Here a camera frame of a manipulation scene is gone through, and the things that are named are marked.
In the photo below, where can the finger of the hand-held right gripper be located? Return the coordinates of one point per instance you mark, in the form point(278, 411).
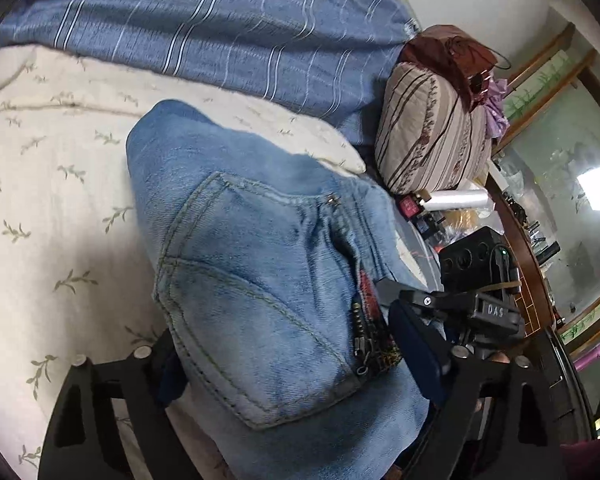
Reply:
point(430, 302)

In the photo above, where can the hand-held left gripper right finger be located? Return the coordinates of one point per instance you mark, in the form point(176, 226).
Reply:
point(415, 355)

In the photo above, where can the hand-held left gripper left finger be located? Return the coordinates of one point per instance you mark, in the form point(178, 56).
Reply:
point(172, 380)

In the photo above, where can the blue denim pants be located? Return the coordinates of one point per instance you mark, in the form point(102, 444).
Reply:
point(255, 270)

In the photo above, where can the person's right forearm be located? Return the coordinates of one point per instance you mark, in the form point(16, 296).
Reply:
point(590, 460)

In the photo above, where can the clear plastic bag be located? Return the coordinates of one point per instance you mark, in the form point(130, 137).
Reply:
point(467, 222)

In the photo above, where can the clear plastic film roll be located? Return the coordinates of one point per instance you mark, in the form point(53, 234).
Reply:
point(455, 199)

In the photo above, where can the wooden brick-pattern headboard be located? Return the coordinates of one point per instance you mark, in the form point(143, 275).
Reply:
point(535, 300)

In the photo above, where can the small red box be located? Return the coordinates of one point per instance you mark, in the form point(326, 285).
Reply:
point(409, 206)

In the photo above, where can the bamboo-print glass door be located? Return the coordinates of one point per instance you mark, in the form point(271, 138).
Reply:
point(570, 160)

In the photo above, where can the striped beige pillow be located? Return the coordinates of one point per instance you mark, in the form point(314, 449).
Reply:
point(430, 135)

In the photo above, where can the pink tube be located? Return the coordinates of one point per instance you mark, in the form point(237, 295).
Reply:
point(591, 356)

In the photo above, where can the purple cloth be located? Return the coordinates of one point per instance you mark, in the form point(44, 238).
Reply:
point(495, 105)

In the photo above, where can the cream leaf-print blanket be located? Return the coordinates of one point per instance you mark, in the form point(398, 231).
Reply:
point(55, 210)

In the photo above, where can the brown cloth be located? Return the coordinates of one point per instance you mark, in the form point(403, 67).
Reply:
point(440, 50)

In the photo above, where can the blue plaid quilt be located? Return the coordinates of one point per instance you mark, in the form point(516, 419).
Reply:
point(230, 25)

